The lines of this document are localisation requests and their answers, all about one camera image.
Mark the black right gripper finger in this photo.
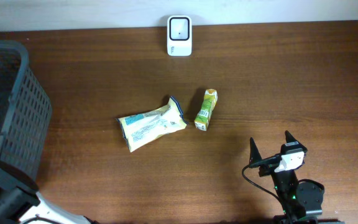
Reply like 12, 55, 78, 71
285, 130, 308, 152
249, 138, 262, 164

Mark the green tea carton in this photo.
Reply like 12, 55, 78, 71
194, 89, 218, 131

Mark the yellow snack bag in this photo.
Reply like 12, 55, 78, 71
117, 96, 187, 152

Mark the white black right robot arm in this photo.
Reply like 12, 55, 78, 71
241, 131, 340, 224

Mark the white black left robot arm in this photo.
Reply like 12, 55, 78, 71
0, 161, 95, 224

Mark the white barcode scanner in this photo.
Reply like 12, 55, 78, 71
167, 16, 193, 57

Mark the dark grey mesh basket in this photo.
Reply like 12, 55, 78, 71
0, 40, 52, 179

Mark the black right camera cable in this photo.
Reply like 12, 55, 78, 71
241, 155, 284, 203

